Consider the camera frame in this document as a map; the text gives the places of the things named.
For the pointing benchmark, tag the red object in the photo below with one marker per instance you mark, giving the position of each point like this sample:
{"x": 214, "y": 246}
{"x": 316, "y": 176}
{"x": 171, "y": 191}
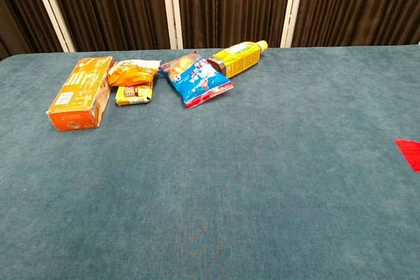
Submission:
{"x": 411, "y": 153}

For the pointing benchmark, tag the blue snack bag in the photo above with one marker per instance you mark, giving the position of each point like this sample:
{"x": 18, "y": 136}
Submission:
{"x": 197, "y": 80}

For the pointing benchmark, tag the teal table cloth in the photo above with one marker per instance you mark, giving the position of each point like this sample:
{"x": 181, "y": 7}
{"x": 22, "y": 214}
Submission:
{"x": 210, "y": 168}

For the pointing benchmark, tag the yellow drink bottle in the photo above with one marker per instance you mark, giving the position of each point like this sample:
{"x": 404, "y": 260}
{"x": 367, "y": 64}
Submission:
{"x": 238, "y": 58}

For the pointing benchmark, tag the yellow snack packet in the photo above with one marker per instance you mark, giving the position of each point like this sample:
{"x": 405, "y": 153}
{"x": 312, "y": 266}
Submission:
{"x": 134, "y": 94}

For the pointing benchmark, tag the orange snack bag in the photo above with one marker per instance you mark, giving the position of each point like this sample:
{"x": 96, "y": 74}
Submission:
{"x": 131, "y": 73}

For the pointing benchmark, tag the brown curtain panel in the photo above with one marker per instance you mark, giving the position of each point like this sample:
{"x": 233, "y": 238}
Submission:
{"x": 19, "y": 8}
{"x": 111, "y": 6}
{"x": 233, "y": 4}
{"x": 361, "y": 4}

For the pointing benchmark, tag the orange cardboard box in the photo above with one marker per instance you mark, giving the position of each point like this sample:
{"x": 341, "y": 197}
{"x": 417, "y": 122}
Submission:
{"x": 80, "y": 93}

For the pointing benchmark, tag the white partition post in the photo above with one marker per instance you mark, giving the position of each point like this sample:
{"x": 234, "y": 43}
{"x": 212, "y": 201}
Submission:
{"x": 52, "y": 8}
{"x": 172, "y": 6}
{"x": 293, "y": 6}

